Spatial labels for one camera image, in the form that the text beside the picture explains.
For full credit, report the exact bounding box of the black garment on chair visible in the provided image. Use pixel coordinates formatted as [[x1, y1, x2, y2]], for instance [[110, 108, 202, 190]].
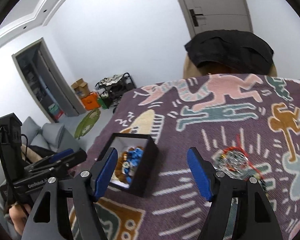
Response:
[[185, 30, 275, 75]]

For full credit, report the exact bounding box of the cardboard box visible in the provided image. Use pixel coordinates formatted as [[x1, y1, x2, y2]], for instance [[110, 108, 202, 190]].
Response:
[[71, 79, 90, 99]]

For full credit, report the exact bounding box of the grey door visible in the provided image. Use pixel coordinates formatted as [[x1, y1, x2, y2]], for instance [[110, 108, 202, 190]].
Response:
[[178, 0, 253, 37]]

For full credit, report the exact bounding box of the grey sofa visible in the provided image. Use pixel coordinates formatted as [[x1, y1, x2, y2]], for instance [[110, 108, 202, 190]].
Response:
[[0, 113, 87, 239]]

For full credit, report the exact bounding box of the blue bead bracelet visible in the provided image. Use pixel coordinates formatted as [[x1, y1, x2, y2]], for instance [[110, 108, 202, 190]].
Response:
[[122, 147, 145, 184]]

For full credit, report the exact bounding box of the red string bracelet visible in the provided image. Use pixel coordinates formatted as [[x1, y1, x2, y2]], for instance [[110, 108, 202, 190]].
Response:
[[221, 134, 265, 181]]

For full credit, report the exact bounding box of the dark wardrobe doorway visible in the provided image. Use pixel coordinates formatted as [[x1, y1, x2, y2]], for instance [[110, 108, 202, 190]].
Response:
[[12, 38, 86, 122]]

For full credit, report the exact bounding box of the black metal shoe rack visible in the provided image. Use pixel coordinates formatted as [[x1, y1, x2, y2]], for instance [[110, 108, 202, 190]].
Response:
[[94, 72, 136, 113]]

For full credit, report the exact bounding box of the purple patterned woven blanket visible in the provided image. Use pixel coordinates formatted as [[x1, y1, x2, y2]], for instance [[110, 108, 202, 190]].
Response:
[[82, 74, 300, 239]]

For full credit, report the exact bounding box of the brown bead bracelet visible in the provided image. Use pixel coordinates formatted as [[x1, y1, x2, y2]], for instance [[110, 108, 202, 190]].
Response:
[[114, 145, 146, 183]]

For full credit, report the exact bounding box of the orange box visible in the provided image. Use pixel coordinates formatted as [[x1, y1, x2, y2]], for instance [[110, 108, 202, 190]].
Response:
[[81, 92, 101, 111]]

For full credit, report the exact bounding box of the person left hand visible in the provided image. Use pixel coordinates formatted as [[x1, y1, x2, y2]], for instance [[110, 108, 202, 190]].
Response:
[[9, 204, 27, 235]]

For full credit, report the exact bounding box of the green leaf rug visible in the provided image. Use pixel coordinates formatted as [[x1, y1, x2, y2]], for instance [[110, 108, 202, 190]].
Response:
[[74, 108, 101, 139]]

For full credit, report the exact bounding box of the silver chain bracelet pile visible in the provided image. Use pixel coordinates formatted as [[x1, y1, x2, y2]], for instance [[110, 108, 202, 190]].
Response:
[[212, 147, 251, 179]]

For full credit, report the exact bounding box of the black door handle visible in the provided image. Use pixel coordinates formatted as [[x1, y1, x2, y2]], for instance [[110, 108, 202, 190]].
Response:
[[189, 9, 204, 27]]

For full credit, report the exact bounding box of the black jewelry box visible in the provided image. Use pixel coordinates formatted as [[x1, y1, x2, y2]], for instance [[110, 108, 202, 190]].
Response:
[[98, 133, 159, 197]]

